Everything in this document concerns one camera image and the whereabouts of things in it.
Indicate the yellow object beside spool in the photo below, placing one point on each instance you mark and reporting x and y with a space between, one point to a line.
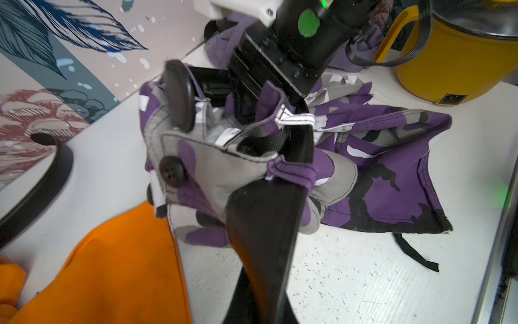
472 47

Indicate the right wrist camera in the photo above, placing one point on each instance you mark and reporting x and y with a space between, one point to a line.
263 10

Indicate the plain purple garment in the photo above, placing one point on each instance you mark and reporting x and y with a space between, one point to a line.
220 47

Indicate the black leather belt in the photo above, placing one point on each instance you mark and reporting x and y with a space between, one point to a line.
43 193

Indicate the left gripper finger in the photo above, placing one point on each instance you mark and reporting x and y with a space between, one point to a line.
263 222

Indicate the purple camouflage trousers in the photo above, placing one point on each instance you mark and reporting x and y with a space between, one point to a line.
369 173

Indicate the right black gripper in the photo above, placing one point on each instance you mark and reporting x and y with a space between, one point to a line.
293 53

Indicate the orange trousers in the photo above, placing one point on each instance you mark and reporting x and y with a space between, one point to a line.
127 270

